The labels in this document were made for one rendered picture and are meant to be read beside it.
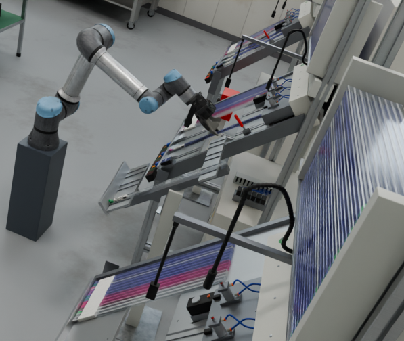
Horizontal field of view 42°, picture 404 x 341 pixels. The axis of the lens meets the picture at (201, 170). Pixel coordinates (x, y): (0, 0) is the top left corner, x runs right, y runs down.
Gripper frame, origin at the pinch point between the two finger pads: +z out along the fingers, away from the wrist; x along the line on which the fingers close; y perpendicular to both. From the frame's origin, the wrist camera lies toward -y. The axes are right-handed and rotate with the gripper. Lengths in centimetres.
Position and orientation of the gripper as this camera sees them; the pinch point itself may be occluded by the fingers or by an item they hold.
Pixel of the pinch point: (215, 132)
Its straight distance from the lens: 251.0
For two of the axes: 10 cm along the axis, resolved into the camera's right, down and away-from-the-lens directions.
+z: 6.6, 7.2, 2.4
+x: 1.9, -4.6, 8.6
